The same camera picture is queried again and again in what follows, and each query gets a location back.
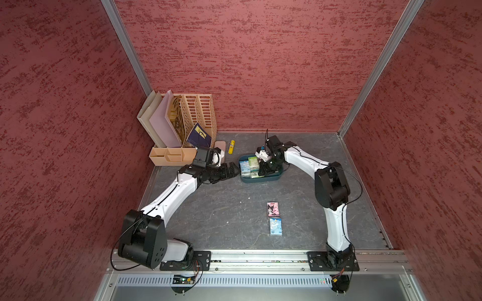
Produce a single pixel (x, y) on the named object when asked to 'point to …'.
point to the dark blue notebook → (199, 136)
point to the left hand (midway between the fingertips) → (232, 176)
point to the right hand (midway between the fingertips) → (261, 175)
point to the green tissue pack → (254, 163)
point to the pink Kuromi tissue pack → (273, 209)
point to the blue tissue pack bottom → (275, 226)
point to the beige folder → (150, 104)
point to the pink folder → (161, 126)
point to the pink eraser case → (221, 144)
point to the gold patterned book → (176, 118)
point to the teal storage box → (267, 179)
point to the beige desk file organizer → (185, 111)
